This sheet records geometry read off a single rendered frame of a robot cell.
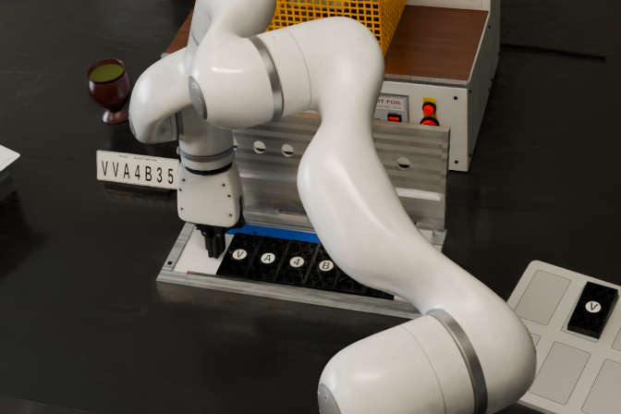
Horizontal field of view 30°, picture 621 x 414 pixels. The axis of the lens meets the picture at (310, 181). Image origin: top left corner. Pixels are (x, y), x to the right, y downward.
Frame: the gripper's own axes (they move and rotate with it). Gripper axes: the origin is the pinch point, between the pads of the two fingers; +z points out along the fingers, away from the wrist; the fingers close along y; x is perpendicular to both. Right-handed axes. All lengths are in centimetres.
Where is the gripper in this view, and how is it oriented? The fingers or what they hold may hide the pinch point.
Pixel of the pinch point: (215, 243)
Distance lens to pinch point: 191.0
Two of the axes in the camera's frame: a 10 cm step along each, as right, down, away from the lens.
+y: 9.6, 1.1, -2.7
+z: 0.3, 8.7, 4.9
